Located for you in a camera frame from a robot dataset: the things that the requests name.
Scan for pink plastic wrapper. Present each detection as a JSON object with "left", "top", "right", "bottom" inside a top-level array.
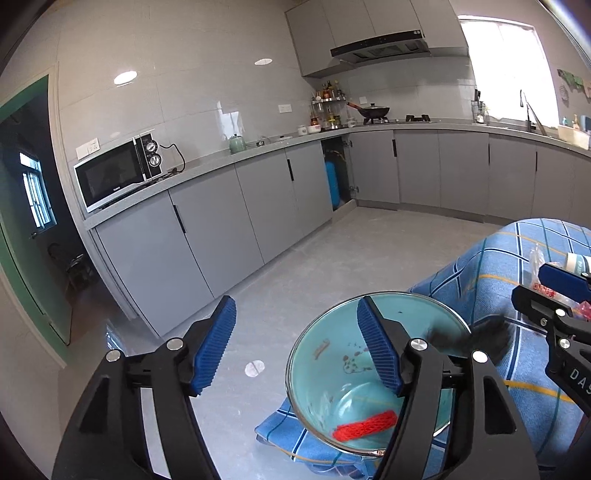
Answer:
[{"left": 572, "top": 301, "right": 591, "bottom": 322}]

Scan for clear plastic bag red print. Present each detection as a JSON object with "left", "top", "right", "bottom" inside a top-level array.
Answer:
[{"left": 526, "top": 244, "right": 574, "bottom": 308}]

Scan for teal round trash bin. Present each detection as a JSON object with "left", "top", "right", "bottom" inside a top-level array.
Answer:
[{"left": 286, "top": 291, "right": 470, "bottom": 457}]

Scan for grey lower kitchen cabinets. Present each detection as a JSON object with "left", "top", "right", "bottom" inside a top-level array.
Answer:
[{"left": 84, "top": 125, "right": 590, "bottom": 335}]

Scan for grey kitchen cabinets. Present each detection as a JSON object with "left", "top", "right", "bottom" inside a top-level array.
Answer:
[
  {"left": 84, "top": 125, "right": 590, "bottom": 335},
  {"left": 286, "top": 0, "right": 468, "bottom": 78}
]

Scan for grey upper kitchen cabinets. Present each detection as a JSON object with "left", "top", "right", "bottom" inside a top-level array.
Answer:
[{"left": 286, "top": 0, "right": 468, "bottom": 78}]

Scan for black fuzzy scrap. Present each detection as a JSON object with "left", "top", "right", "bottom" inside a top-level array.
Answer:
[{"left": 425, "top": 316, "right": 514, "bottom": 366}]

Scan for blue plaid tablecloth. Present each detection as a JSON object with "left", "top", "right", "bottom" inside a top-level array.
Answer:
[{"left": 256, "top": 218, "right": 590, "bottom": 479}]

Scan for red knitted scrap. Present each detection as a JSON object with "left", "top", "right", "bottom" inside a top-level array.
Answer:
[{"left": 332, "top": 410, "right": 398, "bottom": 442}]

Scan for white plastic basin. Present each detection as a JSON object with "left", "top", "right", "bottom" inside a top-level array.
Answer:
[{"left": 558, "top": 125, "right": 590, "bottom": 150}]

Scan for utensil holder jar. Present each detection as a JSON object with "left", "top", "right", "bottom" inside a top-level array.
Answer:
[{"left": 471, "top": 89, "right": 489, "bottom": 124}]

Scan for gas stove burner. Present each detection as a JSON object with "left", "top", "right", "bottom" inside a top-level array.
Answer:
[{"left": 363, "top": 114, "right": 431, "bottom": 125}]

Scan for blue water filter tank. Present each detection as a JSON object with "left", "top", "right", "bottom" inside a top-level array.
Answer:
[{"left": 325, "top": 160, "right": 341, "bottom": 210}]

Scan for black wok pan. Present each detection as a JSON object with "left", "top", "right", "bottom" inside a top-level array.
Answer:
[{"left": 346, "top": 102, "right": 390, "bottom": 123}]

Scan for white microwave oven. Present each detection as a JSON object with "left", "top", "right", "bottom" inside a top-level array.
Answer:
[{"left": 73, "top": 132, "right": 163, "bottom": 213}]

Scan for spice rack with bottles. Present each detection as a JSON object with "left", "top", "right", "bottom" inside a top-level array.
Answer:
[{"left": 310, "top": 80, "right": 348, "bottom": 131}]

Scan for black range hood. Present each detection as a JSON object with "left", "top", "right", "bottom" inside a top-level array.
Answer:
[{"left": 331, "top": 30, "right": 430, "bottom": 64}]

